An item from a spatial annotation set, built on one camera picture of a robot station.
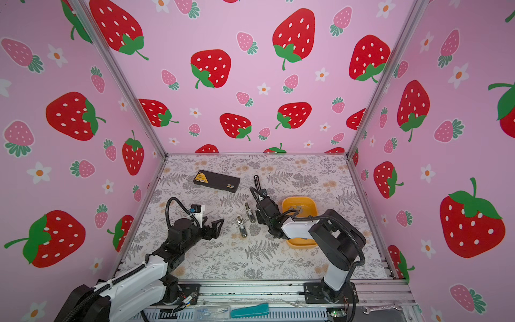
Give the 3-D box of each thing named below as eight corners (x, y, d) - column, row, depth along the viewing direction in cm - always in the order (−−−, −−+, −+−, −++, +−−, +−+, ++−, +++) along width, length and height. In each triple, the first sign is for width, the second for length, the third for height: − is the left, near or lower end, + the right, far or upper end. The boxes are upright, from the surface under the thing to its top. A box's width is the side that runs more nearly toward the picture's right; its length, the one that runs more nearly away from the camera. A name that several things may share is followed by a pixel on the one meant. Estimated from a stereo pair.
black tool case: (194, 182, 111) (192, 179, 108) (201, 172, 116) (200, 168, 113) (235, 192, 106) (234, 189, 104) (240, 181, 111) (240, 178, 109)
